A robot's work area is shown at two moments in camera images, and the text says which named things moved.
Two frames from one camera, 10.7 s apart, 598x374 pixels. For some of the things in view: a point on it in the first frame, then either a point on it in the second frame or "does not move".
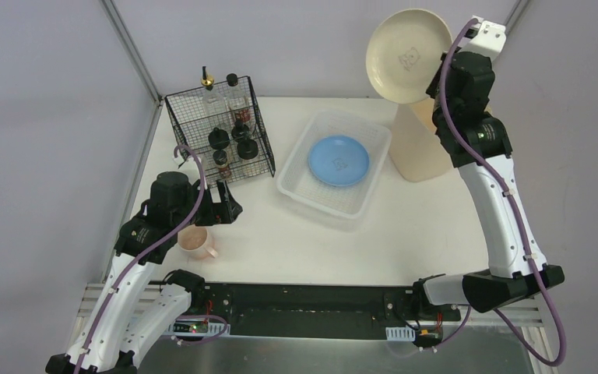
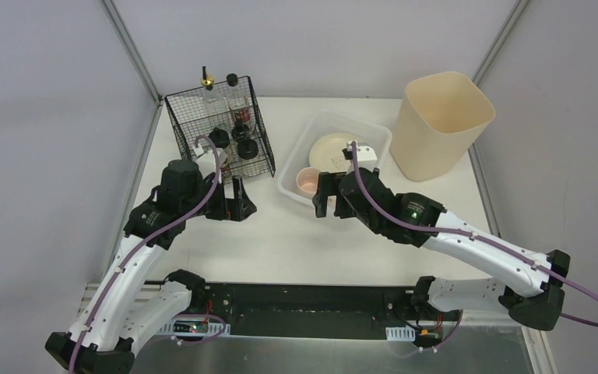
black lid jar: [218, 139] does not move
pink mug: [194, 238] -> [307, 181]
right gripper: [446, 66] -> [329, 190]
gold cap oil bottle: [213, 105] does not move
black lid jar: [240, 130] does not move
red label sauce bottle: [239, 102] does not move
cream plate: [403, 54] -> [327, 156]
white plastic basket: [297, 179] does not move
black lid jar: [247, 149] does not move
